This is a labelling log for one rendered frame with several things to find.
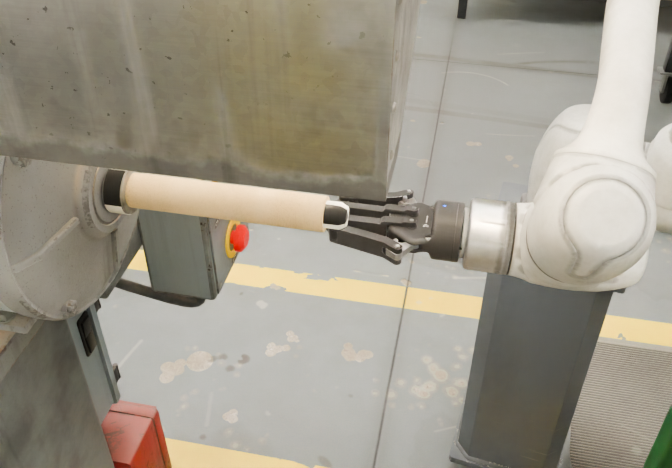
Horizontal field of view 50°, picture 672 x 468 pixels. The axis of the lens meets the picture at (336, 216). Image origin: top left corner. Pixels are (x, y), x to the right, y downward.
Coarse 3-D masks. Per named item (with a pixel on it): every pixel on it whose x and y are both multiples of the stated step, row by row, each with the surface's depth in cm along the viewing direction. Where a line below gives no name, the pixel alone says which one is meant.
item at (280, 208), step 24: (144, 192) 64; (168, 192) 63; (192, 192) 63; (216, 192) 63; (240, 192) 62; (264, 192) 62; (288, 192) 62; (216, 216) 63; (240, 216) 63; (264, 216) 62; (288, 216) 62; (312, 216) 61
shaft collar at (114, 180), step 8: (104, 176) 64; (112, 176) 64; (120, 176) 63; (128, 176) 64; (104, 184) 63; (112, 184) 63; (120, 184) 63; (104, 192) 64; (112, 192) 63; (120, 192) 63; (104, 200) 64; (112, 200) 64; (120, 200) 64; (112, 208) 64; (120, 208) 64; (128, 208) 65; (136, 208) 66
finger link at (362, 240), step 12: (348, 228) 88; (336, 240) 89; (348, 240) 88; (360, 240) 87; (372, 240) 86; (384, 240) 86; (372, 252) 87; (384, 252) 86; (396, 252) 85; (396, 264) 86
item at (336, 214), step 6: (330, 204) 62; (336, 204) 62; (342, 204) 62; (324, 210) 61; (330, 210) 61; (336, 210) 61; (342, 210) 61; (348, 210) 62; (324, 216) 61; (330, 216) 61; (336, 216) 61; (342, 216) 61; (348, 216) 62; (324, 222) 62; (330, 222) 61; (336, 222) 61; (342, 222) 61; (330, 228) 62; (336, 228) 62
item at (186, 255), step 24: (144, 216) 93; (168, 216) 93; (192, 216) 92; (144, 240) 96; (168, 240) 95; (192, 240) 94; (216, 240) 97; (168, 264) 98; (192, 264) 97; (216, 264) 98; (120, 288) 102; (144, 288) 104; (168, 288) 101; (192, 288) 100; (216, 288) 100
